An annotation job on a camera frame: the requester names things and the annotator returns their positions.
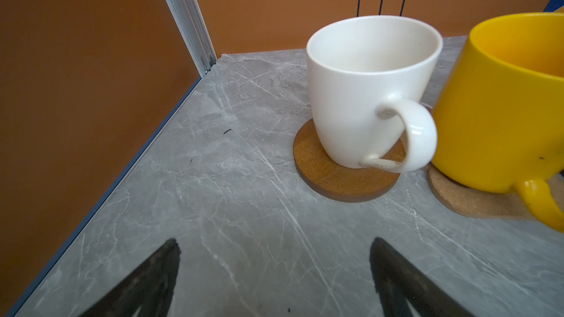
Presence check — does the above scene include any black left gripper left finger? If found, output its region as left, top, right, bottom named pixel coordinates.
left=82, top=238, right=181, bottom=316

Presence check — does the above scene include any light round wooden coaster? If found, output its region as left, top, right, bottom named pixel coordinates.
left=293, top=120, right=400, bottom=203

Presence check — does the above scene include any cream white mug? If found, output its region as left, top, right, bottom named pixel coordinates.
left=306, top=16, right=444, bottom=173

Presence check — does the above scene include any aluminium corner post left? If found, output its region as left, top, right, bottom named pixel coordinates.
left=165, top=0, right=217, bottom=77

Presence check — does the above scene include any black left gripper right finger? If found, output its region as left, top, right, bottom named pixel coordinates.
left=370, top=237, right=472, bottom=316

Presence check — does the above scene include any cork paw print coaster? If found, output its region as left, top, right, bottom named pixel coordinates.
left=427, top=164, right=563, bottom=227

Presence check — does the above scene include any yellow mug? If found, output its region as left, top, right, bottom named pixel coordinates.
left=432, top=13, right=563, bottom=232

